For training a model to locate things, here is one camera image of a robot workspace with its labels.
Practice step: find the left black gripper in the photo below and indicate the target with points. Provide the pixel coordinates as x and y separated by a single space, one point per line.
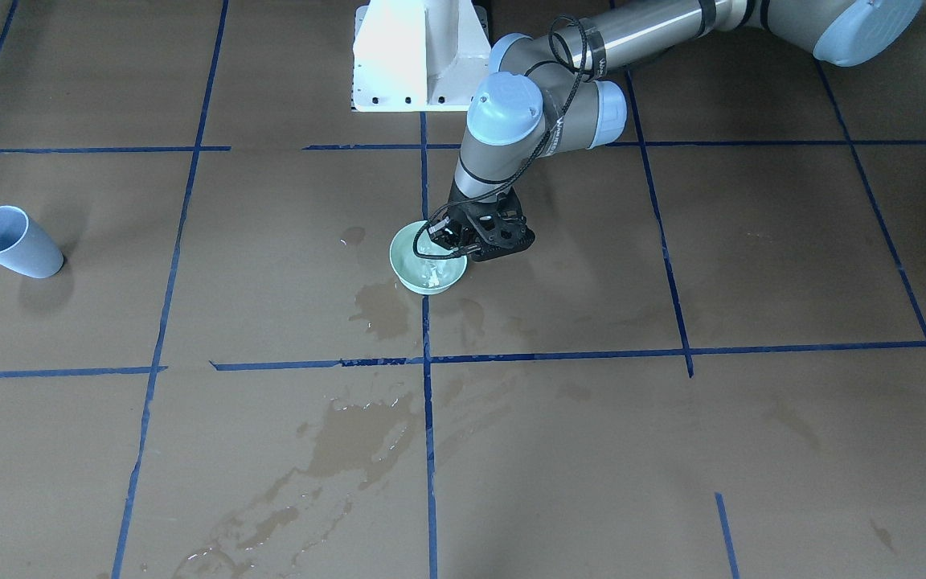
464 218

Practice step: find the mint green bowl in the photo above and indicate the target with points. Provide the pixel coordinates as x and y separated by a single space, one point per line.
417 262

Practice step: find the grey blue plastic cup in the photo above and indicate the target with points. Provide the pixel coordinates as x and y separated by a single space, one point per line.
25 247

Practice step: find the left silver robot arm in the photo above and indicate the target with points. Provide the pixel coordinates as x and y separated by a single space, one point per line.
550 95

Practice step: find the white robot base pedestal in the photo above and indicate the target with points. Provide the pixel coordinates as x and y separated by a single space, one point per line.
419 55

